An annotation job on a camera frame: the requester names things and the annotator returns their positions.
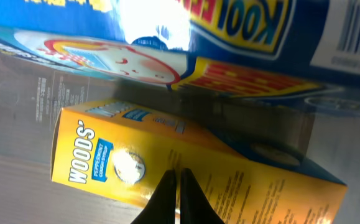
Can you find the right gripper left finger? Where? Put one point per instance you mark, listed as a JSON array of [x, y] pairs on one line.
[[160, 209]]

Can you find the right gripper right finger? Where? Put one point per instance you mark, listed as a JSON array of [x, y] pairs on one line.
[[194, 206]]

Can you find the yellow Woods syrup box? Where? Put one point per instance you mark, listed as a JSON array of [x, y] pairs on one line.
[[121, 151]]

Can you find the blue Kool Fever box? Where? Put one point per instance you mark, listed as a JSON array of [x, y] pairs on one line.
[[299, 55]]

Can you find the clear plastic container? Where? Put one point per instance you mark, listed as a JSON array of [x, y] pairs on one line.
[[27, 195]]

